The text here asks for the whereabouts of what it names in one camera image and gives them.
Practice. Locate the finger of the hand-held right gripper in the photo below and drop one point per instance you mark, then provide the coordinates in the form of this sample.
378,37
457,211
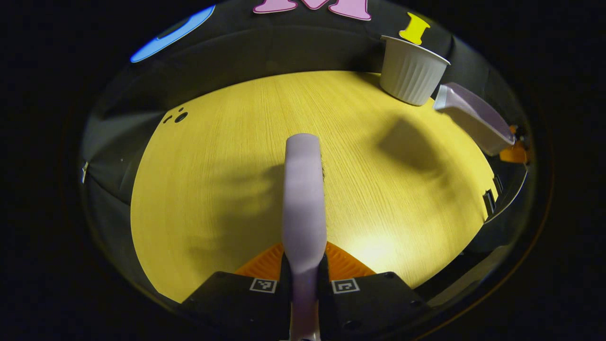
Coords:
515,154

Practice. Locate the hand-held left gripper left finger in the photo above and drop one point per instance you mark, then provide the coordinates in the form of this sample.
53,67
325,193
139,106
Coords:
236,308

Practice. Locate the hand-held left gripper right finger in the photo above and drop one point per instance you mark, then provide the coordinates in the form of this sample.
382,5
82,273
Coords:
374,308

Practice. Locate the pale purple dustpan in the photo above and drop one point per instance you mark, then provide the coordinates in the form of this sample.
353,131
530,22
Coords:
473,118

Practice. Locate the small pale purple broom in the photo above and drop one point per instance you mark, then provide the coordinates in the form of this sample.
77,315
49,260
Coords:
303,199

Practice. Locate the white ribbed garbage bin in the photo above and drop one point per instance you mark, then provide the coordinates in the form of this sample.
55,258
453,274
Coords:
412,76

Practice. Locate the small white tag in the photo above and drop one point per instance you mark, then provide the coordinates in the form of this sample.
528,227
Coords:
84,171

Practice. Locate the black table edge bracket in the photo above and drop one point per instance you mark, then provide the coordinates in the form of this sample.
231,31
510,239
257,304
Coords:
488,201
497,183

